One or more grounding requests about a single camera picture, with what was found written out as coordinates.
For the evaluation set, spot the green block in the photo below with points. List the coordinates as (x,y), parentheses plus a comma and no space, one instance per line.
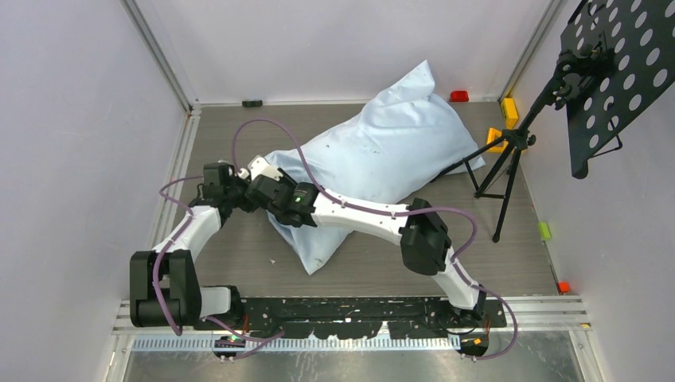
(544,230)

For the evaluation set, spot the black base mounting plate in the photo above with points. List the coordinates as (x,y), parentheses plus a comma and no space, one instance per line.
(356,318)

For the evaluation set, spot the yellow block on rail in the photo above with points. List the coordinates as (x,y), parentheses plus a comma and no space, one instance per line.
(509,112)

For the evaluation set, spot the small black wall object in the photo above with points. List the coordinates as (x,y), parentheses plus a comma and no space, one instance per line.
(252,103)

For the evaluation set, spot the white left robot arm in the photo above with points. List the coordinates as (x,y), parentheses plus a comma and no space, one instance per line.
(164,287)

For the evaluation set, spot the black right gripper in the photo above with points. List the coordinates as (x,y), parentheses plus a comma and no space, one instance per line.
(284,178)

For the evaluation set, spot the black perforated stand plate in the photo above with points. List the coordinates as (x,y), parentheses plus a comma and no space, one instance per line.
(622,60)

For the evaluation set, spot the light blue pillowcase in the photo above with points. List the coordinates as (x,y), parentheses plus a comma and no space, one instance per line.
(399,141)

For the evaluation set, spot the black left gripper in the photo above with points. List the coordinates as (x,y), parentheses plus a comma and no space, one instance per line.
(235,180)

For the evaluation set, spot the black tripod stand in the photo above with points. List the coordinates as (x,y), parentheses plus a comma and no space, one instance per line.
(555,93)

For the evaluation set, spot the slotted cable duct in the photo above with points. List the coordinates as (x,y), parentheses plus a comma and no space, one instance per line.
(205,343)

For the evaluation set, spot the yellow block near tripod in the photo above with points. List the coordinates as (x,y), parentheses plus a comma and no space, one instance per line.
(493,135)

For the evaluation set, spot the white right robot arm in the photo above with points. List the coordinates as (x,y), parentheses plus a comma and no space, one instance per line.
(417,229)

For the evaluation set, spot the small orange block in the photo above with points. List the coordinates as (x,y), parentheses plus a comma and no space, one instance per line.
(563,288)

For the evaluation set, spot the red toy block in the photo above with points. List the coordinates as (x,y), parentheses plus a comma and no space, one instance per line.
(459,96)

